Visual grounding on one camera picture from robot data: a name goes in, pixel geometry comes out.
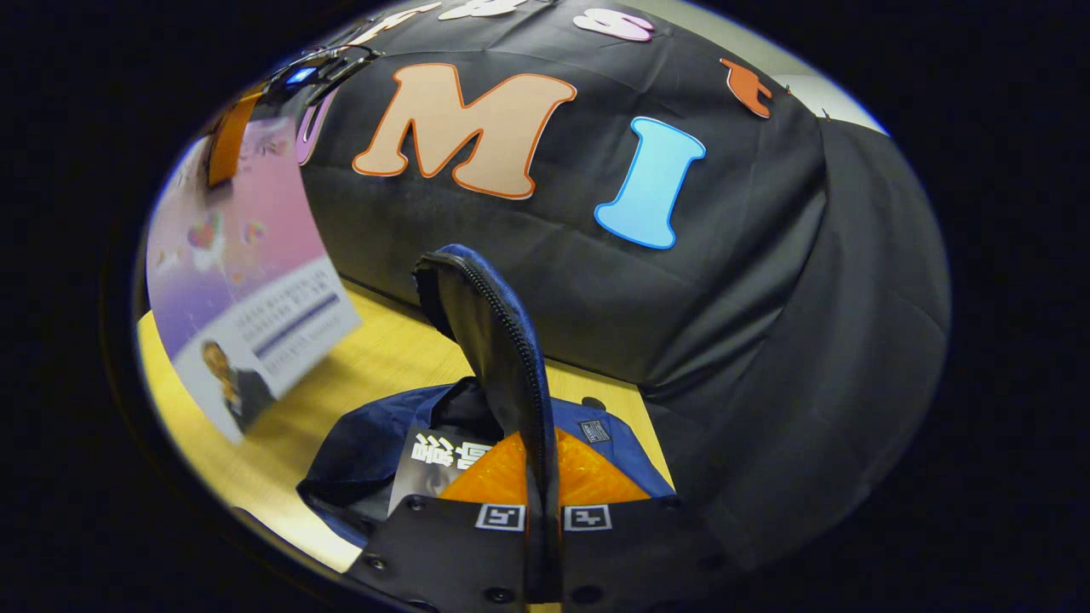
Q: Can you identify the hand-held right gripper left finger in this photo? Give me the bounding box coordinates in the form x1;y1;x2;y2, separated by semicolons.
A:
345;426;531;612

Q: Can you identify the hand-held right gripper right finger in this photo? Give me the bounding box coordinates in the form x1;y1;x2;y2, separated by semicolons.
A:
554;426;754;612

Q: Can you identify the dark cover book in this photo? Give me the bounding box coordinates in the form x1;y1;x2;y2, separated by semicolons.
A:
387;426;495;516

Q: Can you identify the pink purple cover book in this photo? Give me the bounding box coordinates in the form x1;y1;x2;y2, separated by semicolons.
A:
145;115;363;445

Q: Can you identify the blue schoolbag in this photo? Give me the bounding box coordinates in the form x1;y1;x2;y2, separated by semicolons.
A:
296;244;678;601

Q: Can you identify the black backdrop cloth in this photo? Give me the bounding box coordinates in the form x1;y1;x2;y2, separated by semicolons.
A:
290;0;953;571

